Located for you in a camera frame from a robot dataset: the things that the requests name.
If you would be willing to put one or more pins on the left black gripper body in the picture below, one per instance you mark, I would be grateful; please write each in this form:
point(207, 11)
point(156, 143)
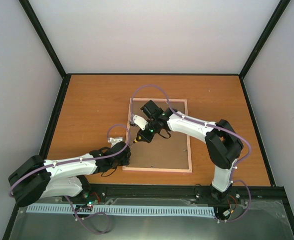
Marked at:
point(125, 161)

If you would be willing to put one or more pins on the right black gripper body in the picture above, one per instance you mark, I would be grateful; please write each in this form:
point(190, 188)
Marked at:
point(154, 128)

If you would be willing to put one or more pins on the pink wooden picture frame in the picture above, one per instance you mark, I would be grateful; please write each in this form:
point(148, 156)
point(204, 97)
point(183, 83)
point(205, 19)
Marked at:
point(171, 155)

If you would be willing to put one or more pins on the yellow handled screwdriver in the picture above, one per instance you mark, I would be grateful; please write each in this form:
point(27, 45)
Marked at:
point(133, 143)

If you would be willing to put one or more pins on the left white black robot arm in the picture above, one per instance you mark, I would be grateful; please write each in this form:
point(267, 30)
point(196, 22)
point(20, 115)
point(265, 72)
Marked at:
point(67, 170)

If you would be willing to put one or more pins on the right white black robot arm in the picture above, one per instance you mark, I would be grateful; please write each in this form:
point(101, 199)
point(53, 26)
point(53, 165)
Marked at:
point(223, 145)

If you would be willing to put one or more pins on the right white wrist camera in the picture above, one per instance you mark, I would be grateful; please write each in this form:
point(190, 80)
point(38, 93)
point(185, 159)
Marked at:
point(138, 121)

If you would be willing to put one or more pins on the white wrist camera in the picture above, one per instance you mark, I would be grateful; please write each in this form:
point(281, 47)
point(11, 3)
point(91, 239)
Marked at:
point(138, 121)
point(115, 140)

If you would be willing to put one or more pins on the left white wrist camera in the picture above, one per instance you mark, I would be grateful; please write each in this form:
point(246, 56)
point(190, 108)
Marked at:
point(115, 140)

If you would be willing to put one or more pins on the brown frame backing board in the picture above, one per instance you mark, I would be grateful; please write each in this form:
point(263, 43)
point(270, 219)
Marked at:
point(179, 104)

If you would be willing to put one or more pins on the black aluminium cage frame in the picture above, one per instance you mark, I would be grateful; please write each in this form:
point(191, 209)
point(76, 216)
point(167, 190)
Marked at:
point(158, 191)

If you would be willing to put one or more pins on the light blue cable duct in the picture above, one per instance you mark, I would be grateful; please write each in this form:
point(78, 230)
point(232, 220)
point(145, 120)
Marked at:
point(125, 210)

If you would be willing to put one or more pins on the metal base plate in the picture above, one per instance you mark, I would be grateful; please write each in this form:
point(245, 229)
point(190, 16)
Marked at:
point(262, 220)

